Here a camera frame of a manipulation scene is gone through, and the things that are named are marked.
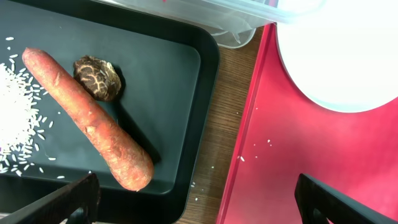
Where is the white rice pile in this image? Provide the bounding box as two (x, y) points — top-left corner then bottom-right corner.
(0, 36), (66, 180)

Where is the black waste tray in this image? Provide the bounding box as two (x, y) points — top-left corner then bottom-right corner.
(1, 1), (220, 223)

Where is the orange carrot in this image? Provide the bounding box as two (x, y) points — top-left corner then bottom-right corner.
(22, 48), (154, 191)

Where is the clear plastic bin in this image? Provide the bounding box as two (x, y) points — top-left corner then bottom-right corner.
(99, 0), (325, 49)

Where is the brown shiitake mushroom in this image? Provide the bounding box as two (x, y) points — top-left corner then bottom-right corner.
(73, 55), (122, 101)

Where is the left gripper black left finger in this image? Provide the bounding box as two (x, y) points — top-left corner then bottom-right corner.
(1, 173), (101, 224)

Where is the light blue plate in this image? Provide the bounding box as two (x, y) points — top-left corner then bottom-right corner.
(276, 0), (397, 113)

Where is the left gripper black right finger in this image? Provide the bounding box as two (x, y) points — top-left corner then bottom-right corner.
(294, 174), (397, 224)

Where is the red plastic tray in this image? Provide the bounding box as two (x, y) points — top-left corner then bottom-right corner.
(216, 25), (397, 223)

